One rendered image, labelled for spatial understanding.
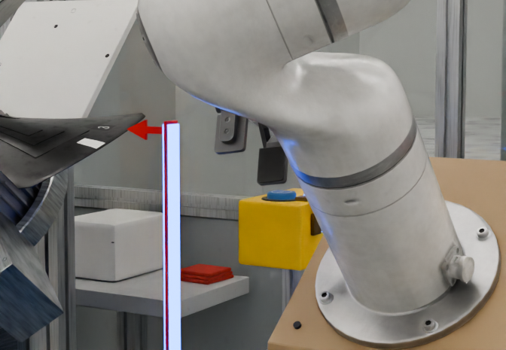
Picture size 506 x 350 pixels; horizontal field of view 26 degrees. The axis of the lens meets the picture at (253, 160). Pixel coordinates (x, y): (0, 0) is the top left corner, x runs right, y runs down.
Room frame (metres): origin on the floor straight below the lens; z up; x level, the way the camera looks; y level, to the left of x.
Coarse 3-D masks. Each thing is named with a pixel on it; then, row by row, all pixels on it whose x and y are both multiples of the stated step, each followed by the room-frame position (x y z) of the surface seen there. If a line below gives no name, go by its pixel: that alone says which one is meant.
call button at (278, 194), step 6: (270, 192) 1.48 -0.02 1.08; (276, 192) 1.48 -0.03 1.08; (282, 192) 1.48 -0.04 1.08; (288, 192) 1.48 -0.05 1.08; (294, 192) 1.49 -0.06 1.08; (270, 198) 1.48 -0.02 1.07; (276, 198) 1.47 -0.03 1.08; (282, 198) 1.47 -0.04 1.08; (288, 198) 1.47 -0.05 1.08; (294, 198) 1.48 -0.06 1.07
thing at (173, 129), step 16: (176, 128) 1.28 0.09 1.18; (176, 144) 1.28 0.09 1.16; (176, 160) 1.28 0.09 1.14; (176, 176) 1.28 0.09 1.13; (176, 192) 1.28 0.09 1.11; (176, 208) 1.28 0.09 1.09; (176, 224) 1.28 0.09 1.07; (176, 240) 1.28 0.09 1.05; (176, 256) 1.28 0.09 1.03; (176, 272) 1.28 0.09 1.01; (176, 288) 1.28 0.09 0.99; (176, 304) 1.28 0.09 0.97; (176, 320) 1.28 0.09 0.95; (176, 336) 1.28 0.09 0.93
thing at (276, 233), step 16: (240, 208) 1.48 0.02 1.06; (256, 208) 1.47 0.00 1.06; (272, 208) 1.46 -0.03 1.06; (288, 208) 1.44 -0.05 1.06; (304, 208) 1.44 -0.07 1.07; (240, 224) 1.48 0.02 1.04; (256, 224) 1.47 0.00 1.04; (272, 224) 1.46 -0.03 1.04; (288, 224) 1.44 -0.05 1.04; (304, 224) 1.44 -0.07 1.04; (240, 240) 1.48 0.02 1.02; (256, 240) 1.47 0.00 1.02; (272, 240) 1.46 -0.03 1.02; (288, 240) 1.44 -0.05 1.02; (304, 240) 1.44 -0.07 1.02; (240, 256) 1.48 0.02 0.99; (256, 256) 1.47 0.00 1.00; (272, 256) 1.46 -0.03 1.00; (288, 256) 1.44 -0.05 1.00; (304, 256) 1.44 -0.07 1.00
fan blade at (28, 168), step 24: (0, 120) 1.40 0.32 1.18; (24, 120) 1.42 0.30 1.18; (48, 120) 1.42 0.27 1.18; (72, 120) 1.42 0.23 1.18; (96, 120) 1.41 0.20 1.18; (120, 120) 1.39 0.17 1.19; (0, 144) 1.32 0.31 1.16; (24, 144) 1.32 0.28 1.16; (48, 144) 1.32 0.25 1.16; (72, 144) 1.32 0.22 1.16; (0, 168) 1.27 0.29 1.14; (24, 168) 1.27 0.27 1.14; (48, 168) 1.27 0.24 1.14
